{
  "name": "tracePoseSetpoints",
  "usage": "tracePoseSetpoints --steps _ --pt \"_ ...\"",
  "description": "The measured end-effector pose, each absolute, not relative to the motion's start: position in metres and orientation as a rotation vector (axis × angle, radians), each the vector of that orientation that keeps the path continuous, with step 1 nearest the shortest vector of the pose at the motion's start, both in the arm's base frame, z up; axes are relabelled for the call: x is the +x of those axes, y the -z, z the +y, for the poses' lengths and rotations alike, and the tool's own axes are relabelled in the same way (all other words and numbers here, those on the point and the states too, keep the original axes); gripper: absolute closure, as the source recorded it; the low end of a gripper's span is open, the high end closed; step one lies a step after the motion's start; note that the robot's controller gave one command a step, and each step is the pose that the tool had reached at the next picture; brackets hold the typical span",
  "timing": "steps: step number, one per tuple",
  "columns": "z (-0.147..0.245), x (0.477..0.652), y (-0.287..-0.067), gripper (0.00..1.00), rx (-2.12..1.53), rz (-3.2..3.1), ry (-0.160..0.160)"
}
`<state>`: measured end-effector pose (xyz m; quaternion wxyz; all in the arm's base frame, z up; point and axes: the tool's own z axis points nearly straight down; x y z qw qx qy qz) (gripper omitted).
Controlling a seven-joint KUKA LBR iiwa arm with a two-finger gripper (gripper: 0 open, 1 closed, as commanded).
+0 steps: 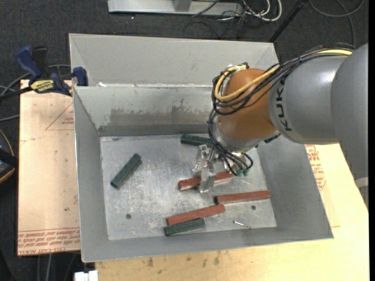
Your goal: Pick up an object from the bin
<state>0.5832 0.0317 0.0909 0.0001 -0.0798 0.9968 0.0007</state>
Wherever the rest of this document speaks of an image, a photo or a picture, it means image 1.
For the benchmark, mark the red-brown block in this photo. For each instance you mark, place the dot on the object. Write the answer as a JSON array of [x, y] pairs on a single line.
[[196, 214], [189, 183], [243, 197]]

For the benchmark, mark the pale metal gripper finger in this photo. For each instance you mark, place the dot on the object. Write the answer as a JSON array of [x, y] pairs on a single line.
[[212, 180], [204, 183]]

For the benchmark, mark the dark green flat block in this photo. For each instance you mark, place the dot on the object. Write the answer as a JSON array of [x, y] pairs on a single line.
[[184, 226], [126, 170], [193, 139]]

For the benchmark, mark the small metal screw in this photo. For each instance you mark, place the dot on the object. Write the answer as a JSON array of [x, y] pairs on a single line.
[[242, 224]]

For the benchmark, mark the brown cardboard board, red print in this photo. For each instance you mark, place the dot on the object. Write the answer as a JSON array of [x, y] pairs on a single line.
[[47, 171]]

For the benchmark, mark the grey metal bin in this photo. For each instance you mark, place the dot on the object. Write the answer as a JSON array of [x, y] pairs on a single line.
[[146, 63]]

